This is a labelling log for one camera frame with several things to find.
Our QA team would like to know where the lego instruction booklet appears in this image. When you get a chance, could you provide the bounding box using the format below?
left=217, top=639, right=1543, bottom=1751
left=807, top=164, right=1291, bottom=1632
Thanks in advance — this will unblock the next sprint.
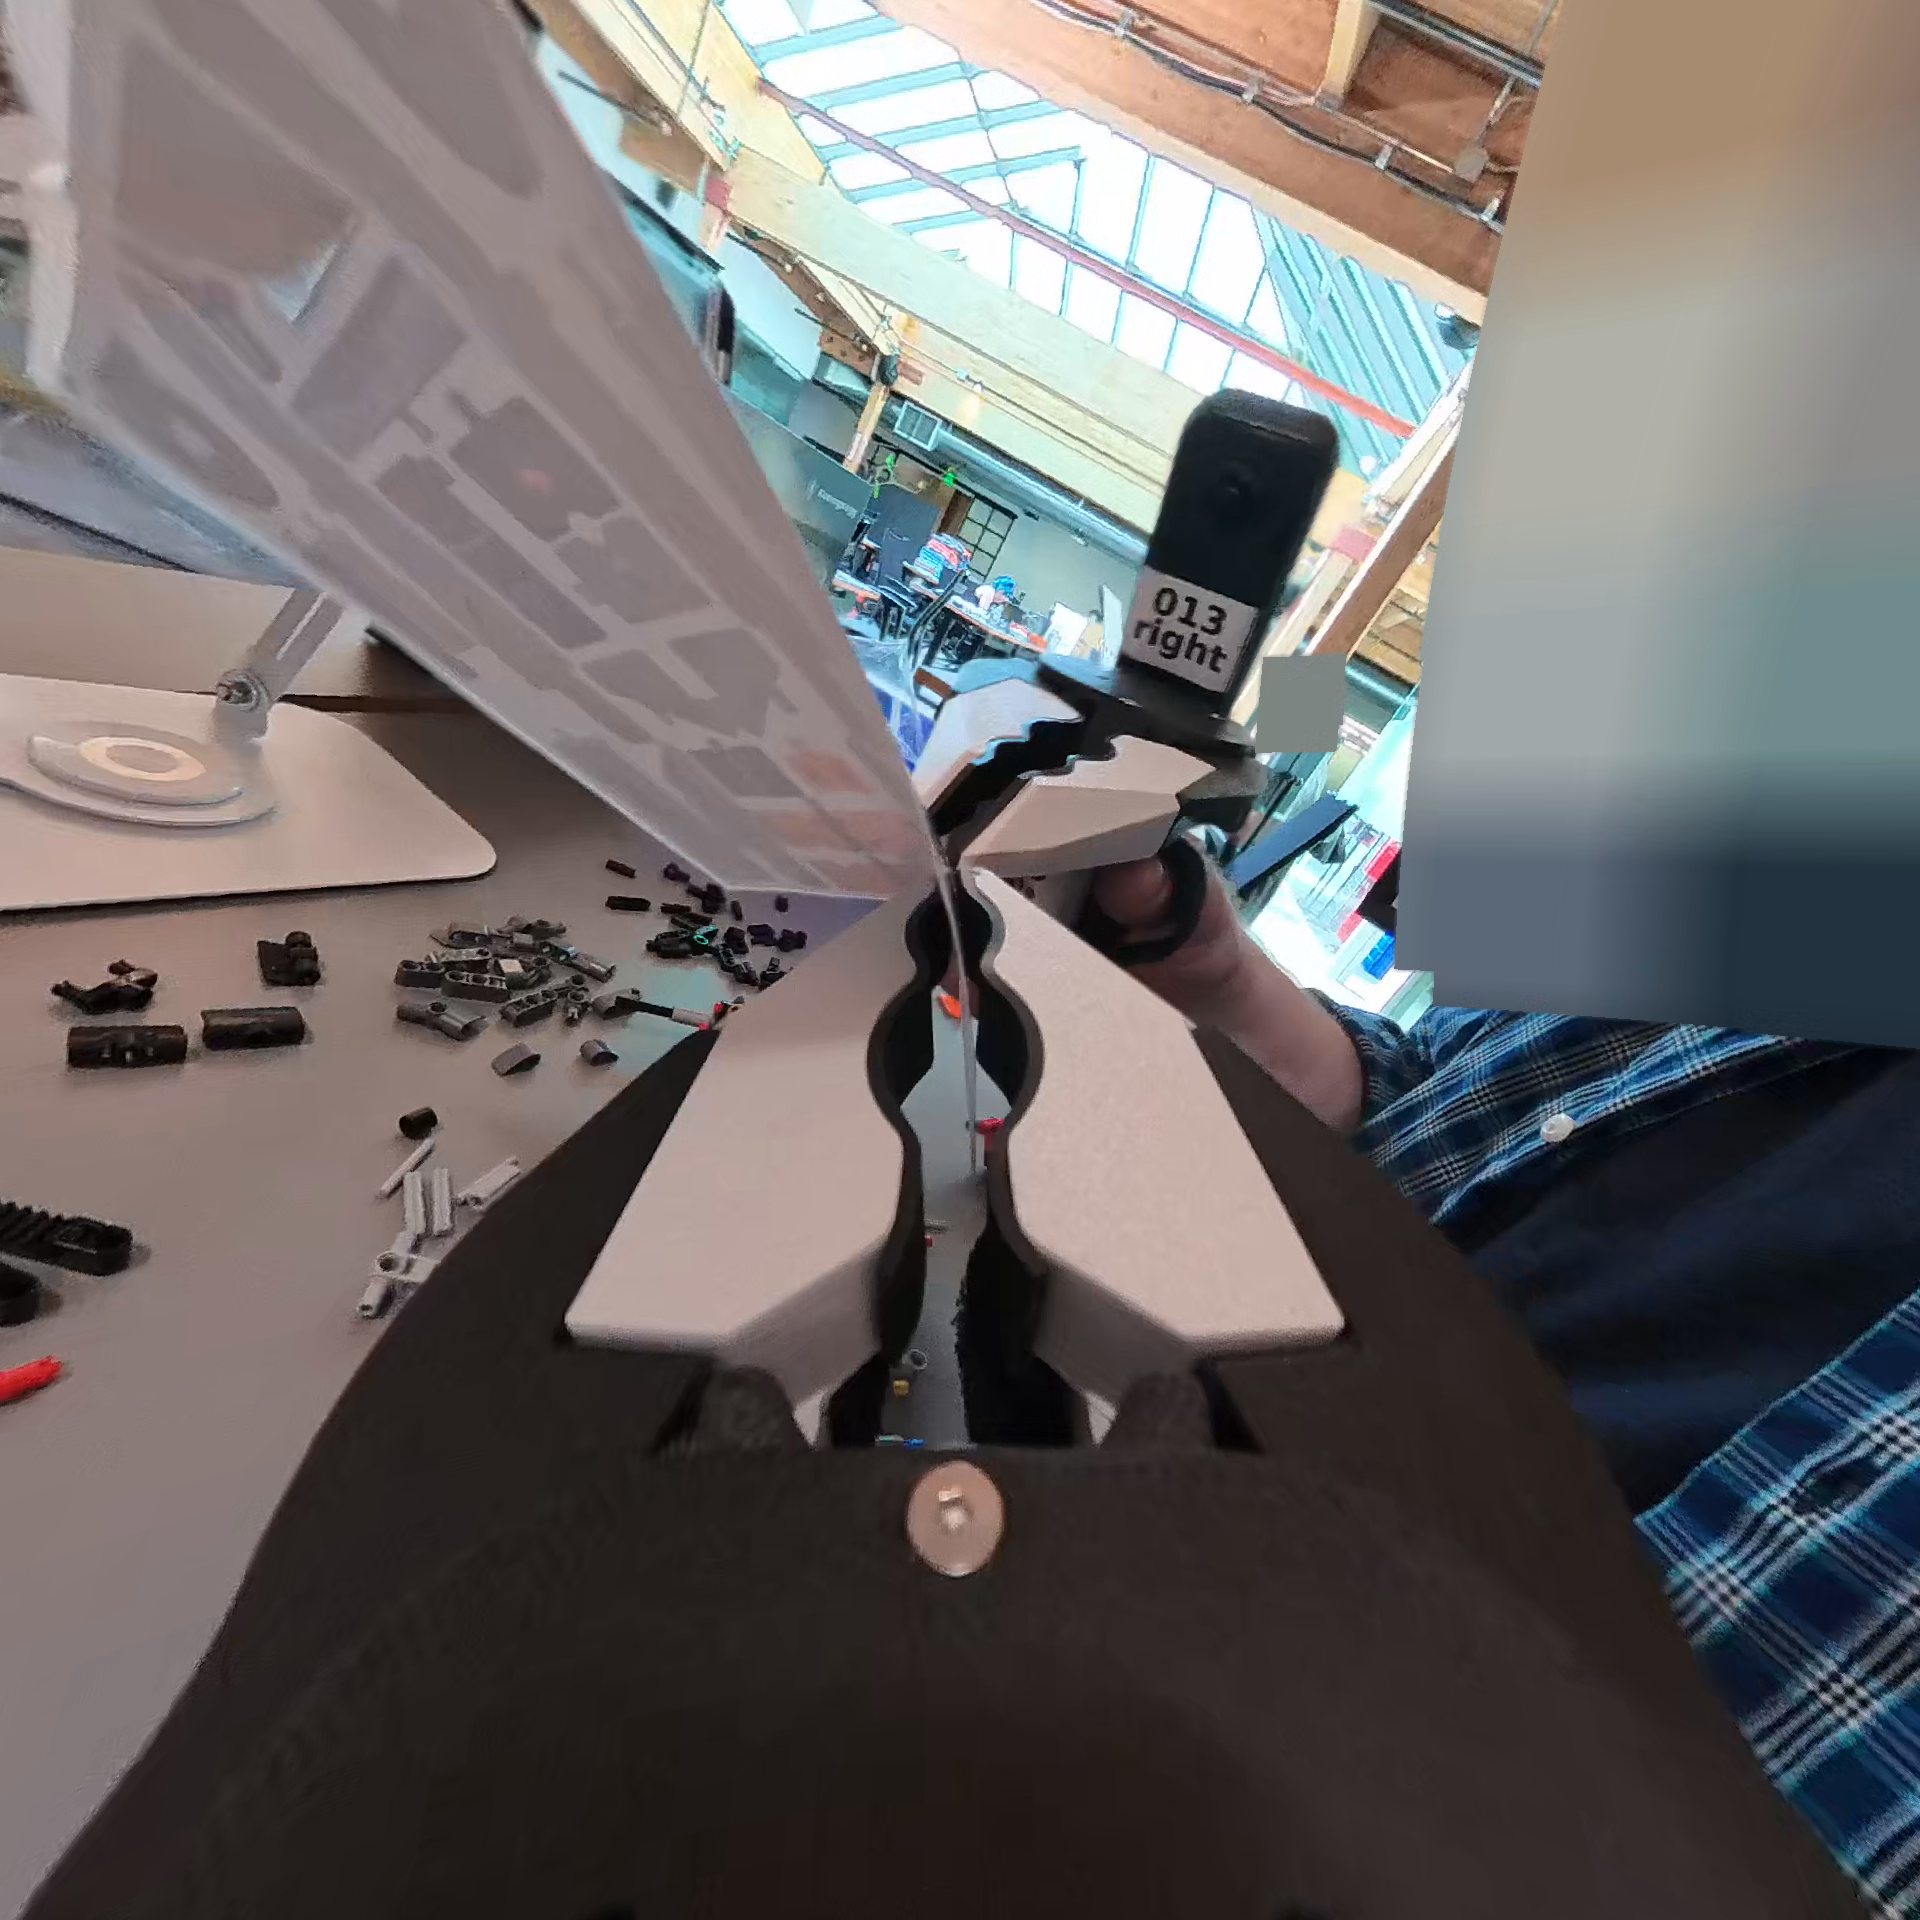
left=0, top=0, right=1000, bottom=1187

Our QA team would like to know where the person's plaid shirt torso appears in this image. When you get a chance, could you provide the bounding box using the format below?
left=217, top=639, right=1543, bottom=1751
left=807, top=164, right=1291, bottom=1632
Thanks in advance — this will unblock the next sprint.
left=1431, top=1036, right=1920, bottom=1920

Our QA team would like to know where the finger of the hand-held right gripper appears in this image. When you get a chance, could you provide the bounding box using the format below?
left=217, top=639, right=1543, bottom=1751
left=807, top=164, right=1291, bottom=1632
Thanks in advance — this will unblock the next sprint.
left=912, top=679, right=1116, bottom=834
left=957, top=739, right=1221, bottom=875

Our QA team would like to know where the person's right hand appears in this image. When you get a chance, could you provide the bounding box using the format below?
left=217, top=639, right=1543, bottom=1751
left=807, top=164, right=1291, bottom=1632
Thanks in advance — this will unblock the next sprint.
left=1096, top=860, right=1364, bottom=1137

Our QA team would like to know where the person's right forearm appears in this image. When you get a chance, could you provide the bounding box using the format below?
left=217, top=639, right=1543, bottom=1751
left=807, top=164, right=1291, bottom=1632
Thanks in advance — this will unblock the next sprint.
left=1329, top=1002, right=1876, bottom=1249

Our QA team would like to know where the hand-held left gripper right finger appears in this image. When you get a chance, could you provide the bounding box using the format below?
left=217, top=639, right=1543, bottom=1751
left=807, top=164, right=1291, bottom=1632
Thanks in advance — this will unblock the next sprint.
left=957, top=867, right=1347, bottom=1445

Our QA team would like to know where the pile of dark grey lego pieces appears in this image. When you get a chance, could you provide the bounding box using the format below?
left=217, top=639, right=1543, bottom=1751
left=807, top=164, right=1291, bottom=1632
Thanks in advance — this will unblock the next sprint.
left=394, top=912, right=620, bottom=1079

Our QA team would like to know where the pile of small black lego pins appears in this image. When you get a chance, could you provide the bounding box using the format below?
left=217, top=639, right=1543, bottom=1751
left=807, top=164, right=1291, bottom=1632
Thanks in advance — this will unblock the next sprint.
left=603, top=857, right=801, bottom=994

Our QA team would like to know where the black lego gear rack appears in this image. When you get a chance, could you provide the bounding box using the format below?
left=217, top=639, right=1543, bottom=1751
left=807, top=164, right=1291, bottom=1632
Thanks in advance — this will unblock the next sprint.
left=0, top=1199, right=136, bottom=1279

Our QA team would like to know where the silver monitor stand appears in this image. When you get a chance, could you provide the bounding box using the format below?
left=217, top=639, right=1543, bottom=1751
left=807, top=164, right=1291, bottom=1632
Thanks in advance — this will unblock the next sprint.
left=0, top=588, right=501, bottom=912

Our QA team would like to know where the cluster of light grey lego pins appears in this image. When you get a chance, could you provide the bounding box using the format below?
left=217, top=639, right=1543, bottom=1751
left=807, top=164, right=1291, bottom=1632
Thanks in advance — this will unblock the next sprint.
left=354, top=1137, right=528, bottom=1323

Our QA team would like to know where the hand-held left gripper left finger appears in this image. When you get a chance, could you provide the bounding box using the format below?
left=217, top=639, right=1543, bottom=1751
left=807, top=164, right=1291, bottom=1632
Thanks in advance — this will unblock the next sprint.
left=564, top=884, right=935, bottom=1445

